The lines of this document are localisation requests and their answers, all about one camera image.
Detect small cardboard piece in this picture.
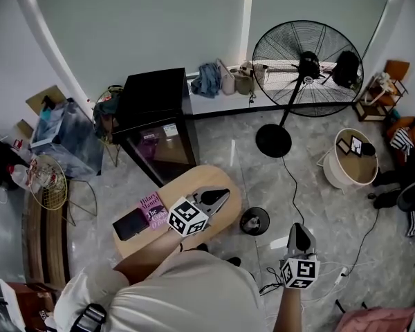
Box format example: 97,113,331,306
13,118,35,140

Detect large clear water jug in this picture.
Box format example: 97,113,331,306
6,163,34,190
27,159,62,195

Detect black standing fan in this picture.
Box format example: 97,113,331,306
252,19,365,158

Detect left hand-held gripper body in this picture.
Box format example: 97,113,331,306
167,194,210,237

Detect olive green bag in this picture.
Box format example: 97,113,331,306
230,60,257,98

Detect pink book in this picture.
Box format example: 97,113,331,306
137,191,169,230

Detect black shoulder strap buckle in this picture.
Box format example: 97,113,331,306
71,302,108,332

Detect clear plastic storage box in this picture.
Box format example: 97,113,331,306
29,97,104,179

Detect black photo frame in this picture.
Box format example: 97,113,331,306
336,137,353,156

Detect white round side table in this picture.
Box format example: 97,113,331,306
316,127,380,195

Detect black floor cable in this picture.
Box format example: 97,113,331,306
351,207,381,268

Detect black fan cable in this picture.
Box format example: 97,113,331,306
282,156,306,226

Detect large cardboard sheet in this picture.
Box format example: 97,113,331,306
25,84,65,117

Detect black cabinet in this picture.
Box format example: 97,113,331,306
0,129,21,190

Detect gold wire chair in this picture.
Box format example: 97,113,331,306
92,84,125,167
28,154,98,227

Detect black wire waste bin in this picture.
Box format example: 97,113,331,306
239,206,270,237

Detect black tablet frame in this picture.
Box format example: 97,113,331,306
350,134,364,158

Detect person's left forearm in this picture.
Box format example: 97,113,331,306
113,230,184,285

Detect white bag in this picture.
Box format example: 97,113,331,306
252,62,270,86

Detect black rucksack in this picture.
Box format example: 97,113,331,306
331,50,360,89

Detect person's white shirt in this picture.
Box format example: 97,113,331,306
53,250,269,332

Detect pink cloth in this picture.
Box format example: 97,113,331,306
335,306,415,332

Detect black box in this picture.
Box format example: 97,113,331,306
112,207,150,242

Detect wooden coffee table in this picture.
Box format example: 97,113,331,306
113,165,243,259

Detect person's right forearm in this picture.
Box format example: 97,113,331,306
275,287,304,332

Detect black glass-door fridge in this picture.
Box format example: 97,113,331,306
111,67,201,188

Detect brown wooden cabinet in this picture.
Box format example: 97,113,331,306
6,282,56,332

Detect blue denim garment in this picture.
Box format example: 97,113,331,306
190,62,223,99

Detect wooden chair orange cushion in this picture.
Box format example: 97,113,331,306
352,59,411,122

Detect white floor cables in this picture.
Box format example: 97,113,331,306
304,259,378,304

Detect black cable bundle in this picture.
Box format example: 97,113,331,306
259,267,286,297

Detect beige tote bag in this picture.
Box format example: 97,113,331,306
216,58,237,96

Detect white panel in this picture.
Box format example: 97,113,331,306
0,277,25,332

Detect brown wooden bench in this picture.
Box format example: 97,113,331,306
22,188,72,290

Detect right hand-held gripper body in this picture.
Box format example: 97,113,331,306
279,253,321,290

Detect dark clothes pile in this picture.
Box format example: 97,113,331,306
93,97,122,141

